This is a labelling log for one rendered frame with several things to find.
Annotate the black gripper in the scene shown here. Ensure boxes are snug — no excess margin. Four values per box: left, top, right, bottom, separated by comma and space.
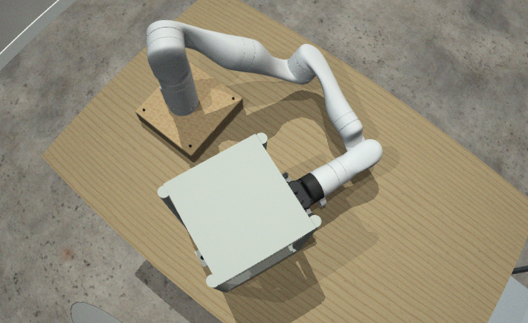
282, 173, 324, 217

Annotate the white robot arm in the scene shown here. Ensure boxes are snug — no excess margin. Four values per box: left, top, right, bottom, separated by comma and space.
147, 20, 383, 207

